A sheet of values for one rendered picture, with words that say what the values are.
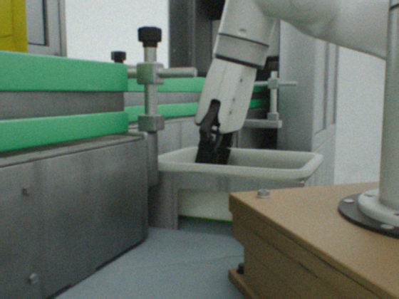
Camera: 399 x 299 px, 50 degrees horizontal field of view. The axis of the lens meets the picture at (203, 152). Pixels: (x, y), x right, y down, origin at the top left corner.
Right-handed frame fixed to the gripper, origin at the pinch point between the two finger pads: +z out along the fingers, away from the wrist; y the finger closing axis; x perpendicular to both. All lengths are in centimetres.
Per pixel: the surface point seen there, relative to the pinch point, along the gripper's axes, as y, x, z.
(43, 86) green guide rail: 29.6, -7.4, -9.3
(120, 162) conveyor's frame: 20.7, -3.5, -2.0
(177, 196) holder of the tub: 9.9, -0.3, 3.5
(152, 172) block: 13.8, -2.8, 0.2
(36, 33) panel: 1.8, -34.8, -11.6
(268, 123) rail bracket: -49.1, -3.5, -1.6
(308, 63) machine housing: -71, -1, -19
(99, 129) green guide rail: 21.7, -6.2, -5.1
